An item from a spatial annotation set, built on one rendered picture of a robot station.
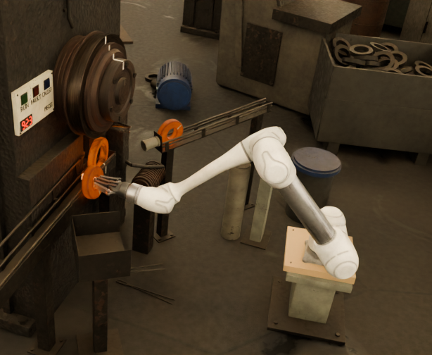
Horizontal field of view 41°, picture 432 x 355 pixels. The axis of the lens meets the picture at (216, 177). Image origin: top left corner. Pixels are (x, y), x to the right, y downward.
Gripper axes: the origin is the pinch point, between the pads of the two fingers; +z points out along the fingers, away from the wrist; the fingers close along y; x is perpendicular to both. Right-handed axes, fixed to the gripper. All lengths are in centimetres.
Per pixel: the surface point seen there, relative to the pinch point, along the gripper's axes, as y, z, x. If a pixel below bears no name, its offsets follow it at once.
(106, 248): -28.2, -23.9, -10.9
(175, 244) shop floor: 56, -31, -71
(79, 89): -6.2, 2.8, 46.5
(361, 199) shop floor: 160, -133, -65
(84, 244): -30.0, -14.4, -11.1
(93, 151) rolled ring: 9.3, 2.6, 8.6
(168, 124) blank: 59, -15, 5
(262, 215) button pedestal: 79, -74, -48
